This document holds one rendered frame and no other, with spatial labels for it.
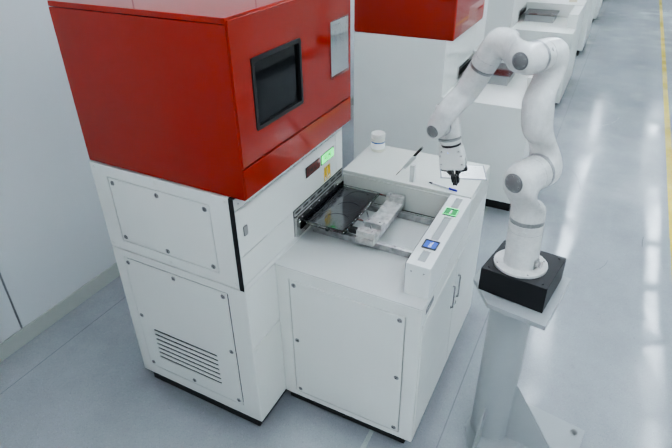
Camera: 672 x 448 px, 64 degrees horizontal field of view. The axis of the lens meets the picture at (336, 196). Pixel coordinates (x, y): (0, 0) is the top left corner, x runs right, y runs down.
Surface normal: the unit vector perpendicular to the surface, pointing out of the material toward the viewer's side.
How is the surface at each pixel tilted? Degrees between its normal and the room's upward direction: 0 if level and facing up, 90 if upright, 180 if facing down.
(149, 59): 90
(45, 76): 90
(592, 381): 0
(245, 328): 90
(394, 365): 90
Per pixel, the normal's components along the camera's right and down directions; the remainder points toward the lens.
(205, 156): -0.46, 0.45
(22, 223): 0.89, 0.22
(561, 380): -0.01, -0.87
